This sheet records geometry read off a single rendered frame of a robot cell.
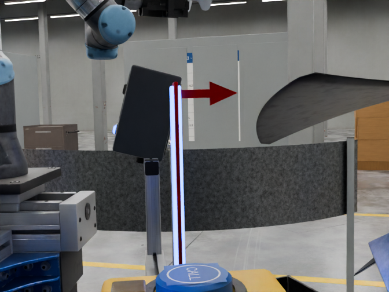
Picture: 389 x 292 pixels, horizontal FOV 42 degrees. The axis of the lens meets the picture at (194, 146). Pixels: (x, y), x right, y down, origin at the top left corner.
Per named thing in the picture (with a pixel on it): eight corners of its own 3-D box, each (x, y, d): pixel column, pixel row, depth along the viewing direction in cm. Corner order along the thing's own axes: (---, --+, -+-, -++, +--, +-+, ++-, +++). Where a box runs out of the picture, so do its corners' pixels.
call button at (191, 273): (239, 315, 25) (239, 281, 24) (157, 321, 24) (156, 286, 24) (225, 286, 29) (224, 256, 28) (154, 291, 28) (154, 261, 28)
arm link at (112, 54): (91, 55, 111) (89, 4, 110) (82, 59, 121) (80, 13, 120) (126, 55, 114) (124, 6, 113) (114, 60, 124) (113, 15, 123)
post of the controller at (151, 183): (161, 254, 104) (158, 160, 102) (147, 255, 104) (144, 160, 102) (161, 250, 107) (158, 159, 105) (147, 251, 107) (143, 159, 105)
